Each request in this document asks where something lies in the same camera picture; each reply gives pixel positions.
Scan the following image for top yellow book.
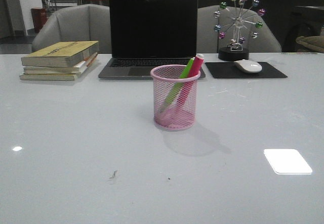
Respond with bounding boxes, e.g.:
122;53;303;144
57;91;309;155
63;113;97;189
21;41;99;67

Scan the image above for beige cushion at right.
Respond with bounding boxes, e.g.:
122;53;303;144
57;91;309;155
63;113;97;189
296;35;323;53

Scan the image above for white computer mouse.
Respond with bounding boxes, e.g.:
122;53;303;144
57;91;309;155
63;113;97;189
234;59;262;73

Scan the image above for red trash bin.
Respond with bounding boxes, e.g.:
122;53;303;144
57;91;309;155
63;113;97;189
31;8;47;33

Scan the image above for black mouse pad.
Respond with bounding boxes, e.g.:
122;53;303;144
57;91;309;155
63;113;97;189
205;62;287;79

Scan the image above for grey open laptop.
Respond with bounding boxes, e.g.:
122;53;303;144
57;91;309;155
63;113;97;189
98;0;198;80

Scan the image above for ferris wheel desk toy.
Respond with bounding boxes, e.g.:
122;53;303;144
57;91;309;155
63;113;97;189
214;0;266;61

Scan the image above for bottom yellow book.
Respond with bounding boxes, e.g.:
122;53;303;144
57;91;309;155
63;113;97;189
19;72;82;81

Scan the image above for green highlighter pen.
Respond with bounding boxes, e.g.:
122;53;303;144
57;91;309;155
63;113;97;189
159;58;194;113

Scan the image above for pink mesh pen holder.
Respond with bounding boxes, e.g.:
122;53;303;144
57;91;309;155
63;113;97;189
150;65;200;130

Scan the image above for middle white book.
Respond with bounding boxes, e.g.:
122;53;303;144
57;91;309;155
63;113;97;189
23;53;98;74

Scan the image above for pink highlighter pen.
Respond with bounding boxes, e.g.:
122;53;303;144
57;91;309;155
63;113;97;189
175;54;204;123

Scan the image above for grey armchair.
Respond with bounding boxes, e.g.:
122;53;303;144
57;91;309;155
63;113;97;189
32;4;112;54
196;5;281;53

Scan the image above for right grey armchair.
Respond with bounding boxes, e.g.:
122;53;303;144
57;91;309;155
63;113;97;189
196;5;281;53

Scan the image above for left grey armchair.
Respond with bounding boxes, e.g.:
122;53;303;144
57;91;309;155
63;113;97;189
32;4;112;54

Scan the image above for yellow book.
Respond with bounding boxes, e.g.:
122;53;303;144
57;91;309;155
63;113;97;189
21;41;99;67
19;72;82;81

